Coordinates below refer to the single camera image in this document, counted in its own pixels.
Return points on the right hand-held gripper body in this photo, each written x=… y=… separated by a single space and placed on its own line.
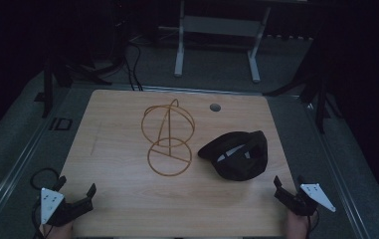
x=296 y=200

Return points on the person's left hand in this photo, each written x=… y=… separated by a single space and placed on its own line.
x=57 y=231

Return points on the grey round table grommet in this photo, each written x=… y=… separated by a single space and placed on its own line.
x=215 y=107

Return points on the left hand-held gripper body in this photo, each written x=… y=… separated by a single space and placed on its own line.
x=69 y=209

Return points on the black cap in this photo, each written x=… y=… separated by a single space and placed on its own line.
x=243 y=166

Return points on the person's right hand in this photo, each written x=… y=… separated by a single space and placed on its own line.
x=295 y=226

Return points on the white metal desk frame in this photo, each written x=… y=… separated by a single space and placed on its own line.
x=222 y=26

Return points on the black tripod stand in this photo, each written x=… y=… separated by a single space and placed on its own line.
x=321 y=106
x=47 y=89

